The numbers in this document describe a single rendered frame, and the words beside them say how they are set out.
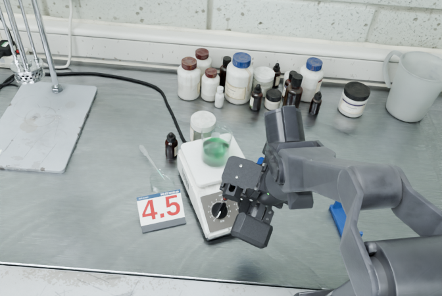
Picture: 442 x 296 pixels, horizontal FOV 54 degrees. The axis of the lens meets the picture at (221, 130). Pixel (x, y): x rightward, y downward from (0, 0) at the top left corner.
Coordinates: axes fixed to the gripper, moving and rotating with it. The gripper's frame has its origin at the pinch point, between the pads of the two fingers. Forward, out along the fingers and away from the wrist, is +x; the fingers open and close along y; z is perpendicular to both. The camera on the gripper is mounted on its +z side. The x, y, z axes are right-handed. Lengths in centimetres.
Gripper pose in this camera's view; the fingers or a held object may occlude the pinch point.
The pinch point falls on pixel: (257, 193)
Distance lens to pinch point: 78.2
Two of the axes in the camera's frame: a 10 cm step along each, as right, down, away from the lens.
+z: -8.9, -4.4, -1.0
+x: -2.4, 2.9, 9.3
